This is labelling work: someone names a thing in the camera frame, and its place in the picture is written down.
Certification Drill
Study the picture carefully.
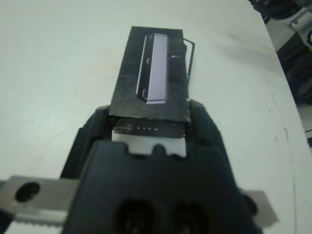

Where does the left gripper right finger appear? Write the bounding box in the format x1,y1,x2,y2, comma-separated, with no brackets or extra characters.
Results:
186,99,228,159

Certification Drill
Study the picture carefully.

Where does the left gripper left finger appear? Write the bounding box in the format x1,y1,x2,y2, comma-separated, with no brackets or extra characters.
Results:
60,105,118,180

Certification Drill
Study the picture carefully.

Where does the black printed box lid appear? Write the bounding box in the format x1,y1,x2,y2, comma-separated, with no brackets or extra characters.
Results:
108,26,192,122

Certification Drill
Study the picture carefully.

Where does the black box base white insert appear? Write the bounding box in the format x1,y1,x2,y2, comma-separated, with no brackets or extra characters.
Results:
111,37,196,158

